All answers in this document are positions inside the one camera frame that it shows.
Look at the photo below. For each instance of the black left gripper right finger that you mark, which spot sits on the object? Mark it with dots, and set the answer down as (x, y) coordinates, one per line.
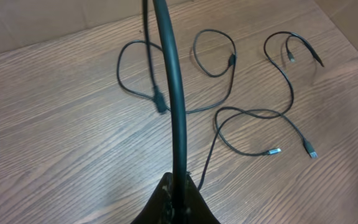
(196, 211)

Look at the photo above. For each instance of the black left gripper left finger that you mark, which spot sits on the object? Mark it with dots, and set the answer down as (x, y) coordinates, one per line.
(158, 209)

